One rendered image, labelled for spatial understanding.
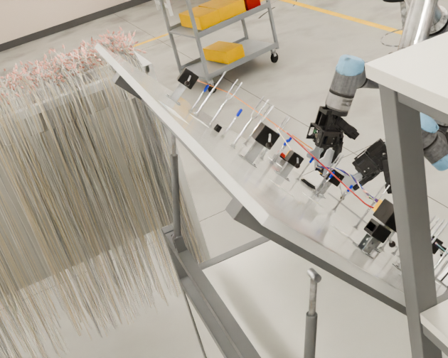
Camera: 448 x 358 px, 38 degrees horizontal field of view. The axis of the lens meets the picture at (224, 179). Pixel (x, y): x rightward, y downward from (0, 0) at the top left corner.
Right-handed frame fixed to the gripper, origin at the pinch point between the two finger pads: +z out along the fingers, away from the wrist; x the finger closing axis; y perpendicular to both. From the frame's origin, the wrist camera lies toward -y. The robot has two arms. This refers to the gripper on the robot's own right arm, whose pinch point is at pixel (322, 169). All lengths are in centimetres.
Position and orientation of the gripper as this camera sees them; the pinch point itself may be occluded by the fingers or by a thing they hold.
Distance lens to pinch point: 201.5
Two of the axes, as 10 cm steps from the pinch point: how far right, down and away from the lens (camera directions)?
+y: -8.4, 0.1, -5.4
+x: 4.9, 4.5, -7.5
